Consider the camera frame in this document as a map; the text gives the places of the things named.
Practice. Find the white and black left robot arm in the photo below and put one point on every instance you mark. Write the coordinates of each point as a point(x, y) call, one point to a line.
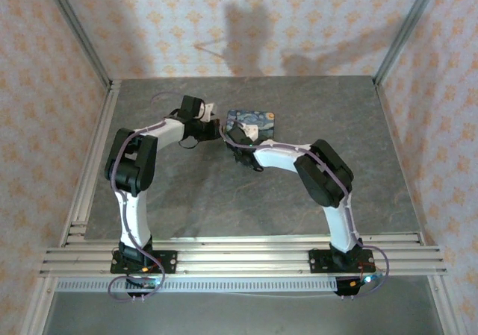
point(136, 219)

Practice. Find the blue patterned pouch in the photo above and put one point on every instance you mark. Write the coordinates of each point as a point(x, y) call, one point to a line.
point(261, 120)

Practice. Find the black controller board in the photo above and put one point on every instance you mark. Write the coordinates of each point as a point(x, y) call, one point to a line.
point(351, 284)
point(143, 283)

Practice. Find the aluminium cross rail beam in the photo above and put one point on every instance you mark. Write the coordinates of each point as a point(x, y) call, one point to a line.
point(242, 260)

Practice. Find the aluminium side rail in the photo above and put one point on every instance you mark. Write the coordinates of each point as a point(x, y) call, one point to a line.
point(93, 163)

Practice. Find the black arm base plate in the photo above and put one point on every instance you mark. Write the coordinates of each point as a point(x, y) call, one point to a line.
point(319, 262)
point(168, 262)

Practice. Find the aluminium frame post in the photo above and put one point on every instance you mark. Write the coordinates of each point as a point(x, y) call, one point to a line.
point(405, 33)
point(80, 40)

